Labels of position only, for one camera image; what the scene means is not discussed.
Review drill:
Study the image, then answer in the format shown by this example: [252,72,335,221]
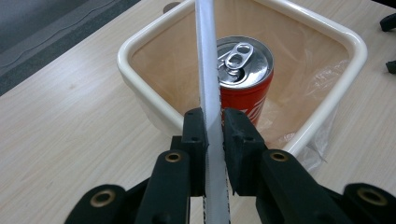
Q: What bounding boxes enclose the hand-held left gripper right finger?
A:
[221,107,268,197]

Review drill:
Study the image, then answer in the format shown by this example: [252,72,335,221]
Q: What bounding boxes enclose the red soda can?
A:
[216,35,276,127]

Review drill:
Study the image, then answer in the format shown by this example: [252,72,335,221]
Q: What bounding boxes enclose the white packet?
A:
[194,0,232,224]

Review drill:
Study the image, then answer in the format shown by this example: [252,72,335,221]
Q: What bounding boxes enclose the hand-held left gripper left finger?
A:
[170,106,209,198]

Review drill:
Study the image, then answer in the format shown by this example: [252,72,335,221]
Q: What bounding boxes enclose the cream plastic waste bin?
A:
[116,0,369,159]

